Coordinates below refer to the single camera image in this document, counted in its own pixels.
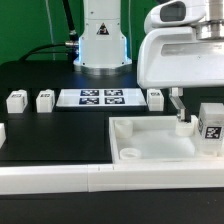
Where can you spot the white obstacle bar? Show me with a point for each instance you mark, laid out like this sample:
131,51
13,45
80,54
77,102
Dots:
2,134
110,177

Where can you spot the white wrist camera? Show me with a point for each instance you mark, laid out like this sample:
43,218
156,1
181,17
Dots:
175,13

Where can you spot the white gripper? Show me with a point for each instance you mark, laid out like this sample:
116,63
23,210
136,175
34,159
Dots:
173,58

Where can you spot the white square tabletop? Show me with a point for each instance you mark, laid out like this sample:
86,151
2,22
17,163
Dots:
147,139

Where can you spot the white left obstacle bar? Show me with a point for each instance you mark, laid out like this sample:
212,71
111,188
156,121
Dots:
2,134

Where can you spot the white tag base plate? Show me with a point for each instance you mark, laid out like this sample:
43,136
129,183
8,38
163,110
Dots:
74,98

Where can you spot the white front obstacle bar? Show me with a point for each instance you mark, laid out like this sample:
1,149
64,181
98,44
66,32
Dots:
110,177

